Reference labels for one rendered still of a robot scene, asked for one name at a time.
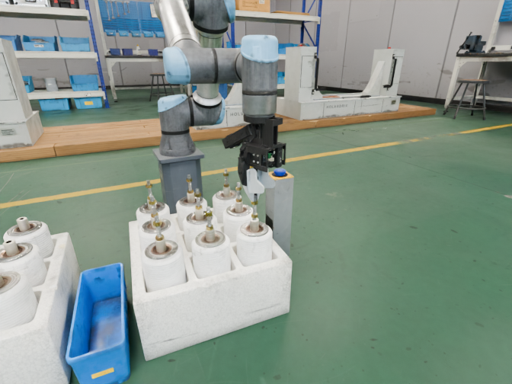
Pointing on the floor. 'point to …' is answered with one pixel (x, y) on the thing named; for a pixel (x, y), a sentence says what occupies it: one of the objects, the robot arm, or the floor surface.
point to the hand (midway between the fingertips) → (252, 194)
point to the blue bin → (100, 328)
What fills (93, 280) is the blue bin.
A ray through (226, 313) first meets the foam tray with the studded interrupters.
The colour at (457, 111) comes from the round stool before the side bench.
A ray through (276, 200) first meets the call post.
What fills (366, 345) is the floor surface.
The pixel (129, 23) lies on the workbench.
